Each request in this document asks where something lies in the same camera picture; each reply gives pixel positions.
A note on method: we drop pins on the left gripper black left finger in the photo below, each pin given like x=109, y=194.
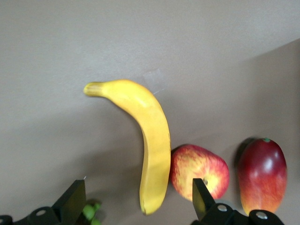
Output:
x=68, y=206

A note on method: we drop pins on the green grape bunch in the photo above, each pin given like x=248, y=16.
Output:
x=92, y=211

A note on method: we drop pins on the red yellow apple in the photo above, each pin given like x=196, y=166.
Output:
x=192, y=166

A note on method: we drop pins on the clear tape piece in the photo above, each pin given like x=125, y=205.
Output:
x=153, y=80

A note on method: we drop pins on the yellow banana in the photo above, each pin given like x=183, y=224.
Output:
x=152, y=140

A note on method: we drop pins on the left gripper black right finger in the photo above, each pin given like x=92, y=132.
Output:
x=206, y=206

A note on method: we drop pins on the red mango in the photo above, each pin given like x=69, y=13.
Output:
x=263, y=173

